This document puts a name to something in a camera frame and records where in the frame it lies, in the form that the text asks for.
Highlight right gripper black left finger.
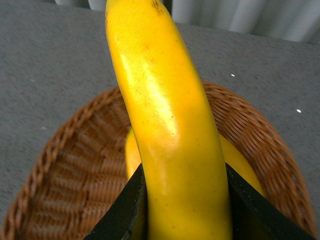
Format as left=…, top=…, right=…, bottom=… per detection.
left=85, top=165, right=147, bottom=240

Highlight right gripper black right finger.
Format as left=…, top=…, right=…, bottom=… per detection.
left=226, top=164, right=314, bottom=240

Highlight yellow banana lower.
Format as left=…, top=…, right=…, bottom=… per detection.
left=124, top=127, right=265, bottom=240

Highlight yellow banana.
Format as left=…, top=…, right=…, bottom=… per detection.
left=124, top=127, right=265, bottom=240
left=105, top=0, right=233, bottom=240

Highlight brown wicker basket right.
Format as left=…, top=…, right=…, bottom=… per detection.
left=0, top=82, right=317, bottom=240

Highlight yellow banana upper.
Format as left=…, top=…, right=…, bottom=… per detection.
left=105, top=0, right=233, bottom=240

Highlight white pleated curtain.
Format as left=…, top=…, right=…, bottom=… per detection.
left=53, top=0, right=320, bottom=43

